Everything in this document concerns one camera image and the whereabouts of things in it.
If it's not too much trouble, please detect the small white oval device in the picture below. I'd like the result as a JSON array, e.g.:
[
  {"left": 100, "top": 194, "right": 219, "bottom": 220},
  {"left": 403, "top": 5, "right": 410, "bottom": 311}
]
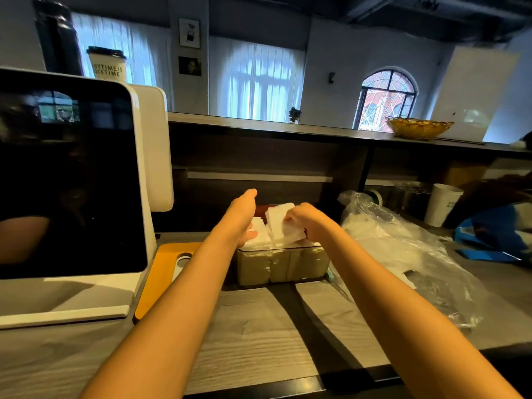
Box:
[{"left": 172, "top": 252, "right": 193, "bottom": 282}]

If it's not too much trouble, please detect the dark wooden counter shelf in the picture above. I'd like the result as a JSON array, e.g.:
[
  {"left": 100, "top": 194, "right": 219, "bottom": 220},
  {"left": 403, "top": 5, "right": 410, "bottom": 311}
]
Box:
[{"left": 152, "top": 111, "right": 532, "bottom": 234}]

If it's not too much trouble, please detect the paper cup with black lid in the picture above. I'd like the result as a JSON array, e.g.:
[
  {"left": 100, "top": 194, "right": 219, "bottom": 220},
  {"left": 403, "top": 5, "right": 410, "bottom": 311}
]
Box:
[{"left": 86, "top": 46, "right": 128, "bottom": 84}]

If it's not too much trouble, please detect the stack of clear cups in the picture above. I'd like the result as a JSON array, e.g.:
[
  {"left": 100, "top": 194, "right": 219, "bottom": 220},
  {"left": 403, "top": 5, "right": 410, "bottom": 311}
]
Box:
[{"left": 390, "top": 181, "right": 434, "bottom": 221}]

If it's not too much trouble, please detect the white napkins pile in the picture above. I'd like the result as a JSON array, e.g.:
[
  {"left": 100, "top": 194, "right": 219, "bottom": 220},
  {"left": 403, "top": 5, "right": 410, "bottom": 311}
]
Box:
[{"left": 240, "top": 217, "right": 321, "bottom": 251}]

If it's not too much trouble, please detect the blue plastic bag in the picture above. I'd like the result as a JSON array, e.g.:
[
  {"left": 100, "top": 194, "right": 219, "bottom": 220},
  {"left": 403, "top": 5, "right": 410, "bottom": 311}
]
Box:
[{"left": 453, "top": 202, "right": 532, "bottom": 263}]

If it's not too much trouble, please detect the white customer display panel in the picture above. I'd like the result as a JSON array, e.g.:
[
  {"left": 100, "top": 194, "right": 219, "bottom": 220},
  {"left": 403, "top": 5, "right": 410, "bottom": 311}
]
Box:
[{"left": 128, "top": 83, "right": 175, "bottom": 213}]

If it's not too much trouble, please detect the person's left hand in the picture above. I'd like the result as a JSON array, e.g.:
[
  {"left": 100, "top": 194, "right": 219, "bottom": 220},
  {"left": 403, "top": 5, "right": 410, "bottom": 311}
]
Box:
[{"left": 221, "top": 188, "right": 259, "bottom": 249}]

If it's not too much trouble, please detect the person's right forearm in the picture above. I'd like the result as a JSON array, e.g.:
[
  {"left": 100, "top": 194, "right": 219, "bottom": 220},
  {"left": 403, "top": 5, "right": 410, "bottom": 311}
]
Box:
[{"left": 307, "top": 222, "right": 523, "bottom": 399}]

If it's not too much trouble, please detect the white register touchscreen terminal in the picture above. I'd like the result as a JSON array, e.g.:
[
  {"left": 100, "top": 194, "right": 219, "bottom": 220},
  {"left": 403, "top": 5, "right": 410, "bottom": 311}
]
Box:
[{"left": 0, "top": 66, "right": 158, "bottom": 330}]

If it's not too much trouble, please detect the clear plastic napkin box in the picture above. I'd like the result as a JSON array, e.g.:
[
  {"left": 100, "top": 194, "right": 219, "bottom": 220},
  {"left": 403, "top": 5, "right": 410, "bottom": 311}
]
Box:
[{"left": 235, "top": 240, "right": 331, "bottom": 287}]

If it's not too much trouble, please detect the dark brown bag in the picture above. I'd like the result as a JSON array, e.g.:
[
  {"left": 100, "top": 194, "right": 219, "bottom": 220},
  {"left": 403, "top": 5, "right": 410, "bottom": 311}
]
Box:
[{"left": 443, "top": 172, "right": 532, "bottom": 230}]

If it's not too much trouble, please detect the clear plastic bag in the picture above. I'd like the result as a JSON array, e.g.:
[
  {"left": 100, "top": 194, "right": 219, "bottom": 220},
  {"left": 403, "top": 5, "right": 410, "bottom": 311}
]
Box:
[{"left": 331, "top": 190, "right": 488, "bottom": 329}]

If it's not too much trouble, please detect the person's right hand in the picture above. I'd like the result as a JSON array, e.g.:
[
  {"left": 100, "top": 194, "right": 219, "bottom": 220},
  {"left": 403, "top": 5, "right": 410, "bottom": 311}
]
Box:
[{"left": 284, "top": 202, "right": 336, "bottom": 242}]

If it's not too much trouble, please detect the person's left forearm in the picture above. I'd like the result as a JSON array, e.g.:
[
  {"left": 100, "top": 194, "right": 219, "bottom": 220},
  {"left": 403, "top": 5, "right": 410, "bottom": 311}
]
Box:
[{"left": 78, "top": 233, "right": 242, "bottom": 399}]

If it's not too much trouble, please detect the white framed wall picture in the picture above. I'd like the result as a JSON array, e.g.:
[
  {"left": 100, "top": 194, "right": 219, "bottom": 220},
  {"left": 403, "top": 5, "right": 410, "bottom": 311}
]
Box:
[{"left": 178, "top": 17, "right": 201, "bottom": 50}]

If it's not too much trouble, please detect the black thermos bottle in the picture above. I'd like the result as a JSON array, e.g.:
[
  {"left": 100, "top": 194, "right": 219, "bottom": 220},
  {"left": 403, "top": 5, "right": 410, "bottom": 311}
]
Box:
[{"left": 33, "top": 0, "right": 85, "bottom": 76}]

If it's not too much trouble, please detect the arched stained glass window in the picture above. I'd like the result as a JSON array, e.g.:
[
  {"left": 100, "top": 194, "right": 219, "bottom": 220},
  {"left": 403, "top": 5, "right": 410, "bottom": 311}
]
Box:
[{"left": 352, "top": 68, "right": 419, "bottom": 133}]

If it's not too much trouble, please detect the orange tray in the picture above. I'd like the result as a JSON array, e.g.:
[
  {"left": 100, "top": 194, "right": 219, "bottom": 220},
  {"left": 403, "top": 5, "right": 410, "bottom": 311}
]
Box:
[{"left": 133, "top": 242, "right": 203, "bottom": 323}]

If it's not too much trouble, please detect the white sheer window curtain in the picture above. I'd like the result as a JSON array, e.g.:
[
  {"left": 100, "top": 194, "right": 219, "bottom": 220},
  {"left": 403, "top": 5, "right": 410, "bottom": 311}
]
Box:
[
  {"left": 209, "top": 35, "right": 307, "bottom": 123},
  {"left": 71, "top": 11, "right": 175, "bottom": 112}
]

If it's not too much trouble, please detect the white paper cup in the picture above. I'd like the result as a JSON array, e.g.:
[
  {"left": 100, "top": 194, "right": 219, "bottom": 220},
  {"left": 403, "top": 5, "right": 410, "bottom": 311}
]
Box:
[{"left": 424, "top": 183, "right": 464, "bottom": 228}]

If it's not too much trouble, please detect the white sign board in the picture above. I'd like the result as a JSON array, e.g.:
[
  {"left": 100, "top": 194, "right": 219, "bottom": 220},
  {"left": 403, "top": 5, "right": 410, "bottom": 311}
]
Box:
[{"left": 429, "top": 45, "right": 520, "bottom": 143}]

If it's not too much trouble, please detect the white napkin bundle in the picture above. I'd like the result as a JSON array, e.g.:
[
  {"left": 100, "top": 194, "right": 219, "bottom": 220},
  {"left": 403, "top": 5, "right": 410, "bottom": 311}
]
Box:
[{"left": 265, "top": 202, "right": 307, "bottom": 248}]

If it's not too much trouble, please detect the dark framed wall picture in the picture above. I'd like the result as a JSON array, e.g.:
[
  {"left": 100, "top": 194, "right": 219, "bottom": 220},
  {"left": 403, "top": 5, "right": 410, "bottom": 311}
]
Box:
[{"left": 178, "top": 56, "right": 203, "bottom": 77}]

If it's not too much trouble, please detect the yellow woven basket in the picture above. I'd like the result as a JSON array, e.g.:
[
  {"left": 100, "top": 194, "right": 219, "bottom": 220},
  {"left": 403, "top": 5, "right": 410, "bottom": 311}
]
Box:
[{"left": 385, "top": 116, "right": 455, "bottom": 141}]

